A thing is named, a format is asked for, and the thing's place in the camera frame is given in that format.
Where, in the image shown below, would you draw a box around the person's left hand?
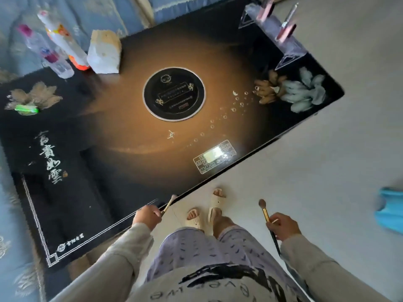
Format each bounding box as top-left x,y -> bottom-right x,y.
132,204 -> 162,231

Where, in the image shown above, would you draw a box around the person's right hand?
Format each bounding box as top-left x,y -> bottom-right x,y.
266,212 -> 302,242

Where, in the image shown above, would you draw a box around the gold black makeup brush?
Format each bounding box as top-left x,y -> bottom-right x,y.
258,199 -> 281,257

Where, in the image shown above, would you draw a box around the small pale makeup brush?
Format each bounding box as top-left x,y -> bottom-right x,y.
161,194 -> 178,217

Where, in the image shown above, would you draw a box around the person's right forearm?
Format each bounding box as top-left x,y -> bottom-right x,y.
280,233 -> 392,302

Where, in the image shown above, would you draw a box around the person's left forearm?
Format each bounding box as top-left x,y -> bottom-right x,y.
50,223 -> 155,302

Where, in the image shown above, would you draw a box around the cream slipper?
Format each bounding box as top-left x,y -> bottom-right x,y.
184,208 -> 205,232
207,188 -> 227,224

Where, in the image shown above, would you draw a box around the purple patterned trousers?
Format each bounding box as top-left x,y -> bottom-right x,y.
146,225 -> 292,283

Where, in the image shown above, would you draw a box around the black glass heating table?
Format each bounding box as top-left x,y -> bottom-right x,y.
0,0 -> 345,270

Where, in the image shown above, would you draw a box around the touch control panel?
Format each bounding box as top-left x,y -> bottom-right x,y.
193,140 -> 237,174

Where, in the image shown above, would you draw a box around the white printed shirt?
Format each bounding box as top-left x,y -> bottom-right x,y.
126,262 -> 312,302

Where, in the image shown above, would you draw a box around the light blue plastic stool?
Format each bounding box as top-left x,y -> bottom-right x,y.
374,187 -> 403,235

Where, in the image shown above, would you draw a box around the round black induction hob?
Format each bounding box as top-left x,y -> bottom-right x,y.
143,67 -> 207,122

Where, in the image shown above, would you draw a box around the white tissue pack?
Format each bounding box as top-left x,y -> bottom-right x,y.
86,29 -> 123,75

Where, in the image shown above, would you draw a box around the clear acrylic makeup organizer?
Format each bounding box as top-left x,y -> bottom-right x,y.
238,3 -> 308,71

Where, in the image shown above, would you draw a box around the clear bottle with pink cap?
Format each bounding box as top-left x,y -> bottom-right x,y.
17,24 -> 75,79

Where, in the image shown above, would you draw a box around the white orange spray bottle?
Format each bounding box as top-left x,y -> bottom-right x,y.
37,10 -> 91,71

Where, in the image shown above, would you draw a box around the pink lipstick tube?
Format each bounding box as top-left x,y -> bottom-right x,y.
256,0 -> 276,22

